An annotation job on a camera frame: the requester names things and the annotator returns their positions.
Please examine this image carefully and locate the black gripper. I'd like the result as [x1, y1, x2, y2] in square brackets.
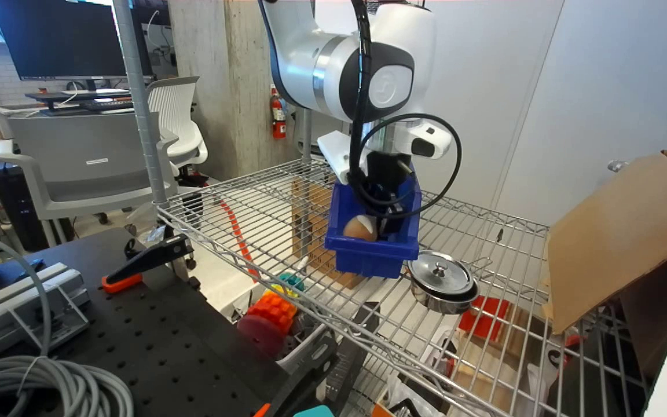
[362, 148, 418, 236]

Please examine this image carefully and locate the round tan toy bread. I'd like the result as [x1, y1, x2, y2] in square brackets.
[342, 212, 382, 241]

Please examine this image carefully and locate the small teal toy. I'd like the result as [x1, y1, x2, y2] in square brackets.
[276, 268, 309, 293]

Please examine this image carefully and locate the orange studded toy block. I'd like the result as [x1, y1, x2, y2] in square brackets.
[244, 289, 301, 336]

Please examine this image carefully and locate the maroon round toy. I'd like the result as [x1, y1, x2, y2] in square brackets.
[233, 312, 291, 363]

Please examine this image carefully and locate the grey metal shelf pole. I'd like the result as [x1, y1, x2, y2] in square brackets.
[112, 0, 179, 236]

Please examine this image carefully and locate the blue plastic bin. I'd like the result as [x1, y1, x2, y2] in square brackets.
[323, 176, 423, 280]

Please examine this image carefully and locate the round silver metal tin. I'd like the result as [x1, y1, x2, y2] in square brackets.
[408, 250, 482, 315]

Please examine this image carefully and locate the brown wooden block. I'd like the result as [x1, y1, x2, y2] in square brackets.
[289, 179, 369, 292]

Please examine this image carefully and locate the red plastic object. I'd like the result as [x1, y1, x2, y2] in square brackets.
[455, 293, 517, 348]

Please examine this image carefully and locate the red fire extinguisher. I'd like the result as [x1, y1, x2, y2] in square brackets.
[269, 84, 289, 143]

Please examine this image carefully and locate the orange-red tube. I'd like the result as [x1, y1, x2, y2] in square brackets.
[215, 197, 265, 283]

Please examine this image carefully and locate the teal plastic object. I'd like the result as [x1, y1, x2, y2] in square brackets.
[291, 403, 338, 417]

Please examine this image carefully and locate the brown cardboard box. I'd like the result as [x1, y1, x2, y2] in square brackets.
[541, 150, 667, 382]

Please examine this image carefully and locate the white office chair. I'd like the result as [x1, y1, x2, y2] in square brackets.
[144, 74, 211, 181]

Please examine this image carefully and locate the black perforated board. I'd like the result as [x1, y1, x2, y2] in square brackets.
[31, 228, 330, 417]

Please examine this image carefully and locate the grey office chair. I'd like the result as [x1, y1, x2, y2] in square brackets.
[0, 107, 182, 243]

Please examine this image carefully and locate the large black monitor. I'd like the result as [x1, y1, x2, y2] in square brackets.
[0, 0, 156, 81]

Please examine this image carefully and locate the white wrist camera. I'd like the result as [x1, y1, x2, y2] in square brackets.
[385, 119, 458, 165]

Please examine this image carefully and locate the chrome wire shelf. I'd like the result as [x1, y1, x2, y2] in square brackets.
[156, 154, 654, 417]

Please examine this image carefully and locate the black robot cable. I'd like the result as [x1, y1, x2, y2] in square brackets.
[345, 0, 466, 219]

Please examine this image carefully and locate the black clamp with orange handle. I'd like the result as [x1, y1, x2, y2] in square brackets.
[99, 233, 198, 297]

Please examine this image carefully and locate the grey coiled cable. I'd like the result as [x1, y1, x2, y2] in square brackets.
[0, 228, 137, 417]

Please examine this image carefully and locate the grey aluminium rail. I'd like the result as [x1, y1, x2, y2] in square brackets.
[0, 258, 92, 365]

